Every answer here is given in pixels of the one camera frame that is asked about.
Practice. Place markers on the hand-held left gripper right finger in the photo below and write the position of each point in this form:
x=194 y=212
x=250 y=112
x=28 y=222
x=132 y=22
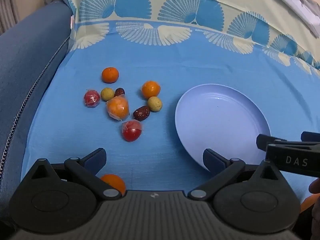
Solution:
x=211 y=158

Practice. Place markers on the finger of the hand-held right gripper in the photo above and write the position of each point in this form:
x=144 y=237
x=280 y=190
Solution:
x=311 y=137
x=272 y=142

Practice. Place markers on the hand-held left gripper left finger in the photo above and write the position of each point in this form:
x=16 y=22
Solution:
x=96 y=158

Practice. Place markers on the light blue plate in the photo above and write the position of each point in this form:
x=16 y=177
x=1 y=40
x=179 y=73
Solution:
x=222 y=125

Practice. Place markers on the plastic-wrapped red tomato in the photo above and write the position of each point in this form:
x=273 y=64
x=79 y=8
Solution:
x=91 y=98
x=131 y=131

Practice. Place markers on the plastic-wrapped orange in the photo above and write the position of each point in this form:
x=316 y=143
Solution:
x=118 y=108

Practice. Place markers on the red date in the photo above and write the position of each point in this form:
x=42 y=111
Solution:
x=119 y=92
x=141 y=112

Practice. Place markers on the bare orange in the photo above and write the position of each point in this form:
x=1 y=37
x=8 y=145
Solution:
x=151 y=89
x=115 y=183

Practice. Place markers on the person's right hand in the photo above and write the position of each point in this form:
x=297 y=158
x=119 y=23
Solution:
x=315 y=187

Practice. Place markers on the round green fruit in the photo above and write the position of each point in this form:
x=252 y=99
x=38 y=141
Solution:
x=107 y=94
x=154 y=104

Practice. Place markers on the small mandarin orange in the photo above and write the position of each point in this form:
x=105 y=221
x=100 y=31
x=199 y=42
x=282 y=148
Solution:
x=110 y=75

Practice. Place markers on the blue and cream printed blanket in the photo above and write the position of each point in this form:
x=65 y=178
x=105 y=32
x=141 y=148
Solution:
x=175 y=60

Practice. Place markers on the white cloth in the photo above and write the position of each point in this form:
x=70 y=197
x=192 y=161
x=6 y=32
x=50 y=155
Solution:
x=300 y=5

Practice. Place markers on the pink fabric tag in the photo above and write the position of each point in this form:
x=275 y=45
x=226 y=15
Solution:
x=72 y=22

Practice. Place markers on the beige ribbed curtain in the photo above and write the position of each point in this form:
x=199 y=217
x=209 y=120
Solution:
x=10 y=5

